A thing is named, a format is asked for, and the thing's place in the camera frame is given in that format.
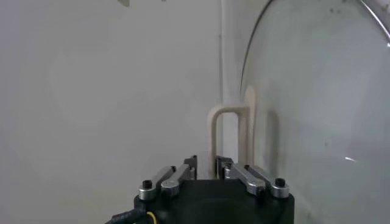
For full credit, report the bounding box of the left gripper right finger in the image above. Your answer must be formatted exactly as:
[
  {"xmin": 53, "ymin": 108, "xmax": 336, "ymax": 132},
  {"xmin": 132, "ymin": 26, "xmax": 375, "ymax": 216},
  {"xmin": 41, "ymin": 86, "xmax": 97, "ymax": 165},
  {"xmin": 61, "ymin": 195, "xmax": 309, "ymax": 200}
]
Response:
[{"xmin": 214, "ymin": 155, "xmax": 291, "ymax": 200}]

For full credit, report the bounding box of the glass pot lid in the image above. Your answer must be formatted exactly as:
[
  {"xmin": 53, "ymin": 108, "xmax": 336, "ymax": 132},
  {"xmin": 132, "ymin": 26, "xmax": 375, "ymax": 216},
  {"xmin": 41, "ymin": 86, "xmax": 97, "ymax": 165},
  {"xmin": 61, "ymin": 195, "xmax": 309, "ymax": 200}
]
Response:
[{"xmin": 207, "ymin": 0, "xmax": 390, "ymax": 224}]

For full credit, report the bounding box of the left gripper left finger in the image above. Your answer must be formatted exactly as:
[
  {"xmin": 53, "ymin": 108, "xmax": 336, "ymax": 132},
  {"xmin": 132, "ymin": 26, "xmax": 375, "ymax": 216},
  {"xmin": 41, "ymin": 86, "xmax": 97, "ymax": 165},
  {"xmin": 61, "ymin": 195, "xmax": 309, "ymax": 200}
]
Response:
[{"xmin": 138, "ymin": 155, "xmax": 199, "ymax": 201}]

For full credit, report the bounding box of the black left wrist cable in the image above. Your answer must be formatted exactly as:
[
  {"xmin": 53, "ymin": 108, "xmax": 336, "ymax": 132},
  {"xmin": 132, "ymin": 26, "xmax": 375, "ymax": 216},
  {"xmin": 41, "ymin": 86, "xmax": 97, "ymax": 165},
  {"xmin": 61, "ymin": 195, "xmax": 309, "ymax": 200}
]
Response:
[{"xmin": 105, "ymin": 206, "xmax": 158, "ymax": 224}]

